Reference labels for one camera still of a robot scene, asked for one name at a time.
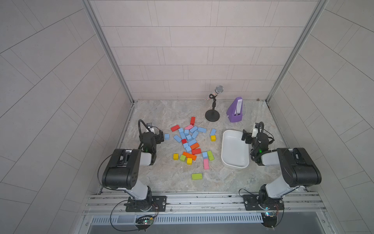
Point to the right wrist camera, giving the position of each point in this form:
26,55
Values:
256,130

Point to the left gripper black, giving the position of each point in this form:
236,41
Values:
159,137

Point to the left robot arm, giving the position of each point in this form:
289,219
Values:
122,170

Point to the blue block pile centre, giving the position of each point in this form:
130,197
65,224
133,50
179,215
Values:
195,134

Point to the pink block lower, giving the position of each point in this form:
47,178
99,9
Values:
206,164

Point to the green block front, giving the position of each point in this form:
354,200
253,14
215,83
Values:
198,176

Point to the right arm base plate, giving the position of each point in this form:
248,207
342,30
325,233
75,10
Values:
255,203

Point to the green block by pink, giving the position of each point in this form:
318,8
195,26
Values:
210,155

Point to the red block lower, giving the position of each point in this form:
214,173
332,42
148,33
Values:
196,151

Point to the blue block pile left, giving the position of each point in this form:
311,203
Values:
177,138

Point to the orange block short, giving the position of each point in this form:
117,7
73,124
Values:
195,146

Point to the purple metronome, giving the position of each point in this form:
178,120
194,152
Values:
235,111

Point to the left circuit board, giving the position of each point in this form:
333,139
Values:
146,220

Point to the black microphone stand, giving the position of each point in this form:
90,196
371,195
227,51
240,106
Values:
212,115

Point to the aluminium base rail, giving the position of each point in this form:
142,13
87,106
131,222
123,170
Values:
202,203

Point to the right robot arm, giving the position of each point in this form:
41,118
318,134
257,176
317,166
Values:
297,168

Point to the red block far upright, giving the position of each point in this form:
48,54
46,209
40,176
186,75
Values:
192,120

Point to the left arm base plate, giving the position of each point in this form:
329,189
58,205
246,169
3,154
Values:
154,204

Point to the red block far left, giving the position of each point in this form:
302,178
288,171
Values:
175,128

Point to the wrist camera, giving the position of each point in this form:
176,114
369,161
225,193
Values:
256,130
150,126

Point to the circuit board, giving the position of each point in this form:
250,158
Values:
270,219
146,220

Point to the white plastic tray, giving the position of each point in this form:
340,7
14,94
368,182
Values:
235,152

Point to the blue block pile top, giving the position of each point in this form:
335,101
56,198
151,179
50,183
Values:
192,130

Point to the pink block in pile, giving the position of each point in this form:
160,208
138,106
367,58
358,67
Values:
189,127

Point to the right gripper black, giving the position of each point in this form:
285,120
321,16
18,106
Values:
247,138

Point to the right circuit board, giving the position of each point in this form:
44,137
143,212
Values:
270,219

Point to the orange block long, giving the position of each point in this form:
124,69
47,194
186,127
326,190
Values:
190,156

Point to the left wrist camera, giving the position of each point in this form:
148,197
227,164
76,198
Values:
150,126

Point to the silver microphone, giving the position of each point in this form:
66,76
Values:
218,90

